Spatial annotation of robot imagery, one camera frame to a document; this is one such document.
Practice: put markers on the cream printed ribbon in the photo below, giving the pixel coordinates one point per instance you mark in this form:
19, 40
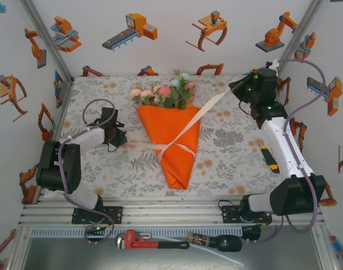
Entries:
205, 108

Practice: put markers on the aluminium rail platform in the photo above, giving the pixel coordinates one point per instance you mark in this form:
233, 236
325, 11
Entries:
174, 216

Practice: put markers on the red pipe wrench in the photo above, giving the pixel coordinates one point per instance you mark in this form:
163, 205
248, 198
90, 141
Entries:
137, 242

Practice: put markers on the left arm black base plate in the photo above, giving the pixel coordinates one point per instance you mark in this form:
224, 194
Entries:
115, 215

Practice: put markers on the floral print tablecloth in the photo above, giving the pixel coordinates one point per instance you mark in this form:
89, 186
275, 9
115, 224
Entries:
216, 182

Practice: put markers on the grey metal panel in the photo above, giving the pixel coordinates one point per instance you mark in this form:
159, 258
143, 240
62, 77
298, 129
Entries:
75, 258

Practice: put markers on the black yellow utility knife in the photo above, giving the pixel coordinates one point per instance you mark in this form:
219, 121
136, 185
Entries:
269, 159

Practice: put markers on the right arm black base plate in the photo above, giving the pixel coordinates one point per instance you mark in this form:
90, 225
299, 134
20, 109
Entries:
230, 215

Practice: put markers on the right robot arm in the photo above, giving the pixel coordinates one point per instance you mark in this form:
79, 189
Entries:
284, 146

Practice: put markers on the fake flower bouquet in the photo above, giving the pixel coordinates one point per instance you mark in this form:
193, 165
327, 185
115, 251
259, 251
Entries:
165, 91

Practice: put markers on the black tool with brass tip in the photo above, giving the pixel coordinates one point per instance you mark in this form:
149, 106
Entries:
227, 243

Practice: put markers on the thin white tube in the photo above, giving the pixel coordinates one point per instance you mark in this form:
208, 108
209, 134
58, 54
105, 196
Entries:
230, 259

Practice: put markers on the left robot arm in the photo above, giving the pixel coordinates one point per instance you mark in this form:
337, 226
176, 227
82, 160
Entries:
86, 137

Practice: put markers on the orange wrapping paper sheet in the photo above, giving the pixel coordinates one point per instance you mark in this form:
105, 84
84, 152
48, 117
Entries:
165, 123

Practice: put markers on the small circuit board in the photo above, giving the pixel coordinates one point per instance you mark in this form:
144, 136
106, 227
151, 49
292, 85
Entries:
96, 229

